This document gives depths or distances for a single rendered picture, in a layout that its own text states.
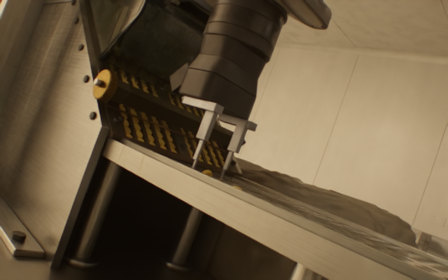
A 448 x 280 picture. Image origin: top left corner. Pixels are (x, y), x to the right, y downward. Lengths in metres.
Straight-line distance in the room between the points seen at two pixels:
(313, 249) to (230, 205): 0.07
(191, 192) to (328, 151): 4.29
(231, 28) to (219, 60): 0.03
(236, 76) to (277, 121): 4.67
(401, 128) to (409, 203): 0.78
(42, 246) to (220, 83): 0.27
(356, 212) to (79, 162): 0.33
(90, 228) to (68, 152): 0.09
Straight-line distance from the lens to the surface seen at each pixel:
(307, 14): 0.40
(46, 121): 0.54
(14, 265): 0.43
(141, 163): 0.36
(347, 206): 0.51
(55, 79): 0.56
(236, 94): 0.39
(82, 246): 0.47
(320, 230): 0.25
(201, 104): 0.36
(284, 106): 5.06
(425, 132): 4.28
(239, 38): 0.38
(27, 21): 0.73
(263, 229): 0.26
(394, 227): 0.54
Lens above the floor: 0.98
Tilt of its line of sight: 2 degrees up
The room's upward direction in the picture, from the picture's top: 21 degrees clockwise
